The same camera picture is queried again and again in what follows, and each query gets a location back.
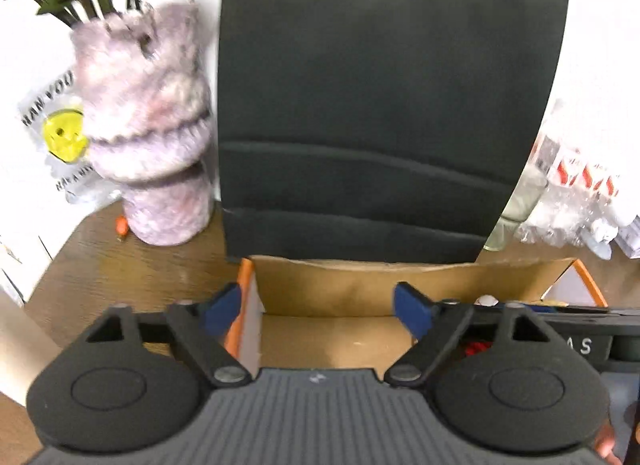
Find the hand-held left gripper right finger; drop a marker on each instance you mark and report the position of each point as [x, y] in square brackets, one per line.
[410, 312]

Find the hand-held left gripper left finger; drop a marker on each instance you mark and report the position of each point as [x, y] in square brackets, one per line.
[225, 307]

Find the orange cardboard box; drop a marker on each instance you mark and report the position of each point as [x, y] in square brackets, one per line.
[325, 290]

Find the wooden desktop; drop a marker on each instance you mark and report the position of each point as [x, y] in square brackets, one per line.
[150, 275]

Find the red fabric item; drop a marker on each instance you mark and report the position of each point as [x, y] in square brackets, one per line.
[477, 347]

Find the small orange piece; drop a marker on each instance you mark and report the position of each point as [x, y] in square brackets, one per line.
[121, 226]

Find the plastic water bottle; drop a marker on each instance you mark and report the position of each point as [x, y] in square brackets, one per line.
[560, 170]
[615, 190]
[590, 182]

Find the clear drinking glass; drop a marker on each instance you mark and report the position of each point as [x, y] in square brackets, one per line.
[520, 195]

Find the pink fuzzy vase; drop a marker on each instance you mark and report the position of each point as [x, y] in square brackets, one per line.
[150, 120]

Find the black paper bag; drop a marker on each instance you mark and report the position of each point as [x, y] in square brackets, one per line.
[380, 95]

